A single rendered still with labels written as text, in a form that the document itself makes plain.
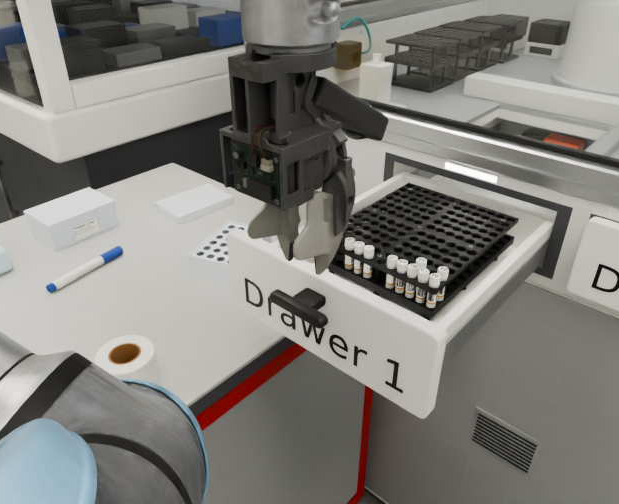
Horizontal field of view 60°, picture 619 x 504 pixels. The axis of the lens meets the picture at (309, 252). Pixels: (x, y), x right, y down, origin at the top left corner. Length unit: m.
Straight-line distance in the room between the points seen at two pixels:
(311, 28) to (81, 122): 0.91
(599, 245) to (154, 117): 0.99
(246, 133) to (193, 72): 0.99
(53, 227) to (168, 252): 0.19
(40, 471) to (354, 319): 0.38
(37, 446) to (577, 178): 0.67
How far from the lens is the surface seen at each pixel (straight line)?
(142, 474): 0.30
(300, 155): 0.42
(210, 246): 0.89
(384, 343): 0.55
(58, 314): 0.86
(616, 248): 0.76
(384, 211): 0.76
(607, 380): 0.89
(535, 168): 0.78
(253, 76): 0.41
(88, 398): 0.36
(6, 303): 0.92
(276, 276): 0.61
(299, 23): 0.41
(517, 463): 1.07
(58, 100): 1.24
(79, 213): 1.02
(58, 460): 0.25
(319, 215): 0.48
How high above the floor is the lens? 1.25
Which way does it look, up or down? 32 degrees down
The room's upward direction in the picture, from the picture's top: straight up
